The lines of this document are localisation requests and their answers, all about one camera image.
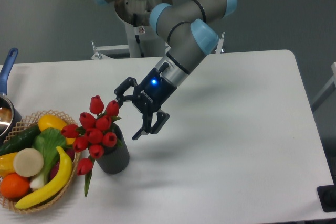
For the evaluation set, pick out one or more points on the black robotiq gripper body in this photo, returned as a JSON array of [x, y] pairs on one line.
[[152, 92]]

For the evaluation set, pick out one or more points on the red tulip bouquet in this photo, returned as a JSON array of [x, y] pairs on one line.
[[96, 133]]

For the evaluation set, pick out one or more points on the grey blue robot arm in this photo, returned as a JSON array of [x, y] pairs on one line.
[[175, 73]]

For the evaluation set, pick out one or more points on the dark grey ribbed vase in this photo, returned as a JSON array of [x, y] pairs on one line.
[[115, 159]]

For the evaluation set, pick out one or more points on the green bok choy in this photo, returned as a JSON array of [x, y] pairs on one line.
[[46, 143]]

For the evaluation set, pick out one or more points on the woven wicker basket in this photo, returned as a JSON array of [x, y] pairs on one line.
[[23, 124]]

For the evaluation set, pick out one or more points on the dark red fruit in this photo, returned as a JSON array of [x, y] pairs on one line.
[[54, 171]]

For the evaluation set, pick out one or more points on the yellow banana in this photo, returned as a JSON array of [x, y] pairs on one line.
[[51, 188]]

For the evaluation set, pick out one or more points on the dark green cucumber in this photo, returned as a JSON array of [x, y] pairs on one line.
[[20, 141]]

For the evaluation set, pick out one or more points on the beige round disc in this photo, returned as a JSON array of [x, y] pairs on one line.
[[28, 162]]

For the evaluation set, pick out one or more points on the yellow bell pepper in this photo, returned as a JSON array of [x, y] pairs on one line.
[[6, 164]]

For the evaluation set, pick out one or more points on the orange fruit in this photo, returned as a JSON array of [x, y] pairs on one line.
[[14, 186]]

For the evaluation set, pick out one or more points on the black device at table edge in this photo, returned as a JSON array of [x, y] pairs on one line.
[[327, 197]]

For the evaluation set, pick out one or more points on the blue handled saucepan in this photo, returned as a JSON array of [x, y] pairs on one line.
[[9, 115]]

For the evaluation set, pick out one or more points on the white frame at right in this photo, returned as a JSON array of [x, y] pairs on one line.
[[324, 92]]

